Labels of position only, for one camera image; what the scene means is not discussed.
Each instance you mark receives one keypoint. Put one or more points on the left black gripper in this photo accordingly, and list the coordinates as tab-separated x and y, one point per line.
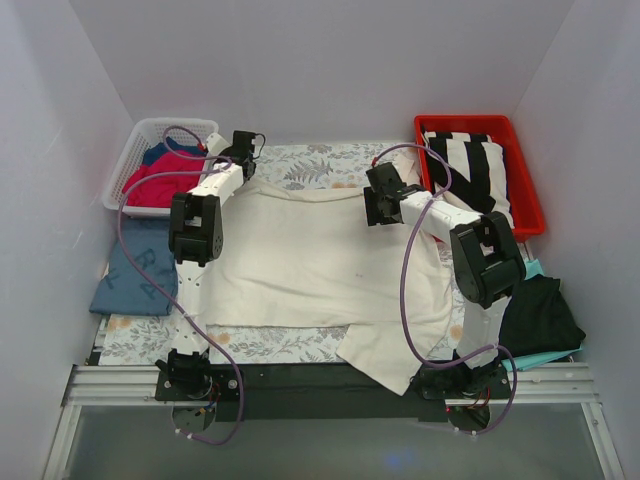
248	167

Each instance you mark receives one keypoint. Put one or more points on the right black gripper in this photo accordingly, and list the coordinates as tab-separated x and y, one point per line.
373	209

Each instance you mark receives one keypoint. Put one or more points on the cream white t-shirt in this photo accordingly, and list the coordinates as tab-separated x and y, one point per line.
307	258

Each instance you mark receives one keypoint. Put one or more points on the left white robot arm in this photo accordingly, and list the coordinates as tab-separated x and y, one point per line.
196	241

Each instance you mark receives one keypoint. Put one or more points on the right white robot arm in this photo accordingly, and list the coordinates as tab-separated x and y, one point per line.
487	266

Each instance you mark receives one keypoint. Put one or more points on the navy blue t-shirt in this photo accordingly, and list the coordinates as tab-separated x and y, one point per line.
154	153

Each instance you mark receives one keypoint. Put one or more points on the red crumpled t-shirt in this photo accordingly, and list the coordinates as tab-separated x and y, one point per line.
158	192

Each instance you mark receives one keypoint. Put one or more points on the black white striped shirt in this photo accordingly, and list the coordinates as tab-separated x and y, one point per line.
478	171

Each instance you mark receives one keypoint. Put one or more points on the white plastic laundry basket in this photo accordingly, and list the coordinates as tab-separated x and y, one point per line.
146	134

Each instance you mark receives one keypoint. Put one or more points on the red plastic bin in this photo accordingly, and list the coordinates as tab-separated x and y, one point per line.
525	206

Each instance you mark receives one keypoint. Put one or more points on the teal folded t-shirt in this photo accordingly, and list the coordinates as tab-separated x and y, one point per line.
532	267

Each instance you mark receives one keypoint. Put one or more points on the blue folded t-shirt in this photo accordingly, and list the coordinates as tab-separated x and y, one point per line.
139	266

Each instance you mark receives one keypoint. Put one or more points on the floral table mat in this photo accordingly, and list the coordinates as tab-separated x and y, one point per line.
133	340

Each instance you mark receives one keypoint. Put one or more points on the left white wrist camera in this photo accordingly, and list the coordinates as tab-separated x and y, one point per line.
214	145

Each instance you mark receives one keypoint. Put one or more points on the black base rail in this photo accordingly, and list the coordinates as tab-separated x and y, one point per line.
315	391

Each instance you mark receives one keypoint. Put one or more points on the aluminium frame rail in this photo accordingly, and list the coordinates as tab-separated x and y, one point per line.
551	384

